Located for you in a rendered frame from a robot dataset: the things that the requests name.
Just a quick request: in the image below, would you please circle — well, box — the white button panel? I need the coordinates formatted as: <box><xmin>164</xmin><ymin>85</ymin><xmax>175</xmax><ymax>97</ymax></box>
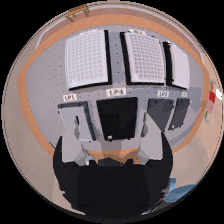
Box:
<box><xmin>49</xmin><ymin>142</ymin><xmax>94</xmax><ymax>165</ymax></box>

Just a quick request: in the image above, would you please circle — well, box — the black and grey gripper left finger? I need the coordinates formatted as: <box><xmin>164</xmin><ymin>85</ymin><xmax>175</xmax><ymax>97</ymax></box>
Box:
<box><xmin>53</xmin><ymin>116</ymin><xmax>87</xmax><ymax>191</ymax></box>

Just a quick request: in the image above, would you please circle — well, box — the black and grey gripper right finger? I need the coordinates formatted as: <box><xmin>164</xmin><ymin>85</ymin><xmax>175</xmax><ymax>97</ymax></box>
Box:
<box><xmin>137</xmin><ymin>112</ymin><xmax>173</xmax><ymax>190</ymax></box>

